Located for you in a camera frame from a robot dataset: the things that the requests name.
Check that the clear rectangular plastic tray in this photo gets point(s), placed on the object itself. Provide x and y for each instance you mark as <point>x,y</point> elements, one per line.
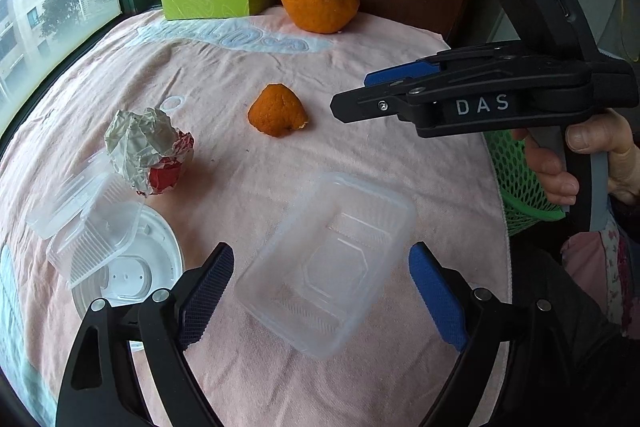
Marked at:
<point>325,272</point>

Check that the red snack wrapper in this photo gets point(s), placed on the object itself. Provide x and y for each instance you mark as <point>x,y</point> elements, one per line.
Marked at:
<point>165,177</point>

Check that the orange peel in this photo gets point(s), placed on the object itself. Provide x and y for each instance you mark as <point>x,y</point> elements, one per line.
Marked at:
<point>275,109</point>

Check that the green plastic mesh wastebasket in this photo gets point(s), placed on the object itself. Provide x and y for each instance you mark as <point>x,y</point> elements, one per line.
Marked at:
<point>515,192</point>

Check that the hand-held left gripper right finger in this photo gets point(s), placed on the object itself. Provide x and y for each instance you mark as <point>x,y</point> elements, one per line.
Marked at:
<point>440,302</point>

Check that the small ribbed clear plastic container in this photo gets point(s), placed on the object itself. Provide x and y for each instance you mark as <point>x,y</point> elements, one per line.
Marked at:
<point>95,242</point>

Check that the person's right hand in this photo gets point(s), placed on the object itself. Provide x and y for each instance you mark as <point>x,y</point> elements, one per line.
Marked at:
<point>600,134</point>

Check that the silver-lined snack packet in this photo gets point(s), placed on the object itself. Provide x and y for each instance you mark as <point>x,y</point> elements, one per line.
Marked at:
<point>140,139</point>

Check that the person's dark trousers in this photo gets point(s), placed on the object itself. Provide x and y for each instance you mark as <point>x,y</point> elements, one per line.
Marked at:
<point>575,347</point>

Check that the flat clear plastic container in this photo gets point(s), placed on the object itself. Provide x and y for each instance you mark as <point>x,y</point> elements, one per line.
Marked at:
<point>65,202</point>

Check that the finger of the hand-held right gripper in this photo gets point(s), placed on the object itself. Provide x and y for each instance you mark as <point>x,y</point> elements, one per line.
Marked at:
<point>395,74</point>
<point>370,104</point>

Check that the person's pink floral garment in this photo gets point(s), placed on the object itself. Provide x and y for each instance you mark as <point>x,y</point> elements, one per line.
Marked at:
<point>600,267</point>

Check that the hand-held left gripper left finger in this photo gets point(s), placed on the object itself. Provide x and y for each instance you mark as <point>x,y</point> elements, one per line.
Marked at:
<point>205,297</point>

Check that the clear plastic cup white lid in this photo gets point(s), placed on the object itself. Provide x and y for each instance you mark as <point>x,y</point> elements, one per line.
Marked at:
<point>135,274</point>

